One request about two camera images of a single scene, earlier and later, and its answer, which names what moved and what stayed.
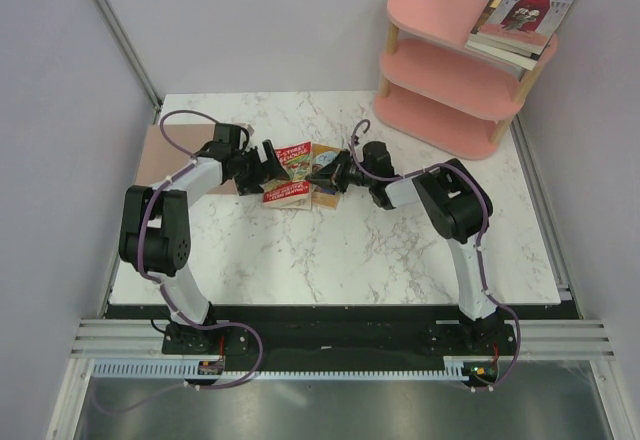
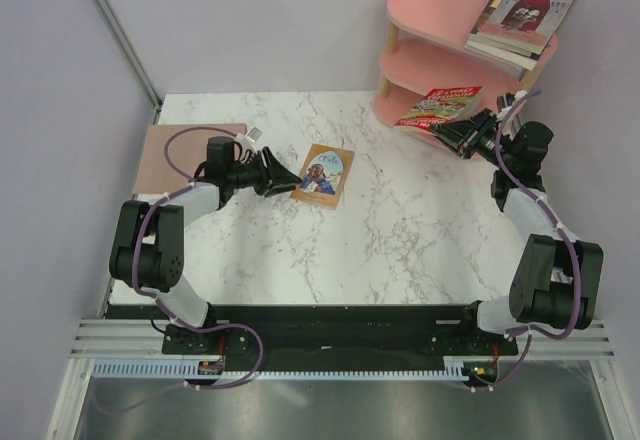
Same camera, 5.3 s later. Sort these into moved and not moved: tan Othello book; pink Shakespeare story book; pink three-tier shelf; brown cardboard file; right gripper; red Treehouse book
Moved: red Treehouse book; right gripper
Not moved: tan Othello book; pink Shakespeare story book; pink three-tier shelf; brown cardboard file
